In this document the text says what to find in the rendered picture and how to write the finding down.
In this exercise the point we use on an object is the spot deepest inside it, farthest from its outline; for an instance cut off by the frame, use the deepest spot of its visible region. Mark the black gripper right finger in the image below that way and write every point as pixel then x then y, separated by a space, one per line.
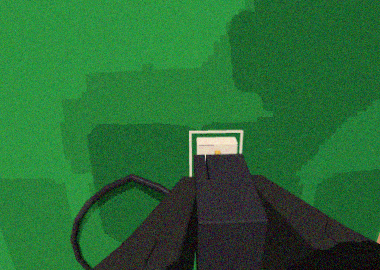
pixel 300 237

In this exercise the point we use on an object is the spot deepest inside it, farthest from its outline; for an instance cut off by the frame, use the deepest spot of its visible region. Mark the black cable with plug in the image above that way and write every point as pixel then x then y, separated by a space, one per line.
pixel 230 222

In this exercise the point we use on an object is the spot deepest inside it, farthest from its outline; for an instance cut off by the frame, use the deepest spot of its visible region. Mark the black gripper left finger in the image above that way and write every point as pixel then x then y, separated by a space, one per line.
pixel 165 240

